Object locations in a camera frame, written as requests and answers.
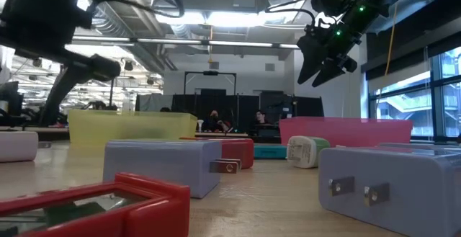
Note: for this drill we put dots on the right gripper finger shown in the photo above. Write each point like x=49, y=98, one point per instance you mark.
x=311, y=58
x=329, y=72

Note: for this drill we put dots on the green and white charger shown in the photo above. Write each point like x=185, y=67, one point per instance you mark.
x=306, y=152

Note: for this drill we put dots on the teal rectangular case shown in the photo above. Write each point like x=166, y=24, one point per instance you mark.
x=270, y=152

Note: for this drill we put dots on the pale pink wall charger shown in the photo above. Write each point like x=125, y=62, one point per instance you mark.
x=18, y=147

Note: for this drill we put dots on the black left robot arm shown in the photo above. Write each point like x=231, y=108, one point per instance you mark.
x=36, y=13

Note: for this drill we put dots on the red translucent plastic bin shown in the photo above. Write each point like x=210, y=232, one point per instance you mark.
x=360, y=132

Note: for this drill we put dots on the ceiling light strip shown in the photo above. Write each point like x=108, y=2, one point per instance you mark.
x=237, y=44

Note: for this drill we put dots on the person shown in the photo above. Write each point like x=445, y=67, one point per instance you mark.
x=165, y=109
x=261, y=116
x=215, y=116

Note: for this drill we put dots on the black partition screens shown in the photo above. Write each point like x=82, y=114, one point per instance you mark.
x=245, y=111

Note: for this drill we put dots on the background wooden desk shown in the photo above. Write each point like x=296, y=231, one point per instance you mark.
x=216, y=134

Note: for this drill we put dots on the yellow translucent plastic bin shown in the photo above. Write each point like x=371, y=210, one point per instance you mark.
x=108, y=127

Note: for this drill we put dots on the red framed small device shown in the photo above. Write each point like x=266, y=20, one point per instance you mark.
x=158, y=212

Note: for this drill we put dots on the black stand frame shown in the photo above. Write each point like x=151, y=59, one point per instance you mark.
x=210, y=73

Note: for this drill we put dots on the dark window frame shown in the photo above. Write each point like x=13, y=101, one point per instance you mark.
x=436, y=96

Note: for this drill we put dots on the red wall charger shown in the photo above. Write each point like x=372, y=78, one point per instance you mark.
x=236, y=152

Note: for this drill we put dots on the lilac wall charger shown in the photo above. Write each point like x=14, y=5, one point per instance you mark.
x=414, y=183
x=158, y=165

